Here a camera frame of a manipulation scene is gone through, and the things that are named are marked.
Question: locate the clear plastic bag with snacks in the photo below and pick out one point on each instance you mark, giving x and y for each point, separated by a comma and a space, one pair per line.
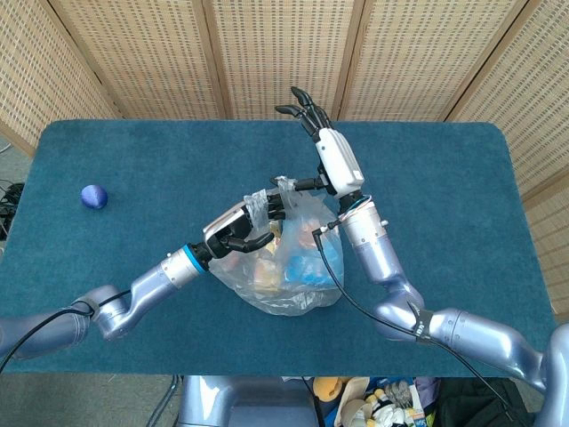
284, 298

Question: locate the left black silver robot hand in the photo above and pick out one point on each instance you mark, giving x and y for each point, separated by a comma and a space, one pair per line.
226, 227

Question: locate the black fabric bag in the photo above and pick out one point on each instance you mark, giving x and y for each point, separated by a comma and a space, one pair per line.
467, 405

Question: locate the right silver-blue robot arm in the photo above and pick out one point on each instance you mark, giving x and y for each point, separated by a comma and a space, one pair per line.
471, 333

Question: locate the blue printed carton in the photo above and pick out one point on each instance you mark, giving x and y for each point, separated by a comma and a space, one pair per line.
306, 271

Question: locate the small blue ball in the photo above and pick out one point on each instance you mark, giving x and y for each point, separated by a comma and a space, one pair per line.
94, 196

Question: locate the grey-blue robot torso base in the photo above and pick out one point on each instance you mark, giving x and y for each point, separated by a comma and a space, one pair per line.
249, 405

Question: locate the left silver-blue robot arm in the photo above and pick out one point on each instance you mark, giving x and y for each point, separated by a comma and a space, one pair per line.
151, 284

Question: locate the yellow snack packet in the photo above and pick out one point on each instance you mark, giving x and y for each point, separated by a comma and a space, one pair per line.
267, 276

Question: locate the teal carpet table mat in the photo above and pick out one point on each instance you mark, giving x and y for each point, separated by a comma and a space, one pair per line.
444, 178

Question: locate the yellow plush toy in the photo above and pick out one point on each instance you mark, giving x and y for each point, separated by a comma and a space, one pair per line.
329, 388

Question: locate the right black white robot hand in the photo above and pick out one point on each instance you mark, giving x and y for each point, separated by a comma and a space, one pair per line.
340, 160

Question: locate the white plush toy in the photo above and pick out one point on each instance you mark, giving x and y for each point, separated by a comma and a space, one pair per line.
382, 407

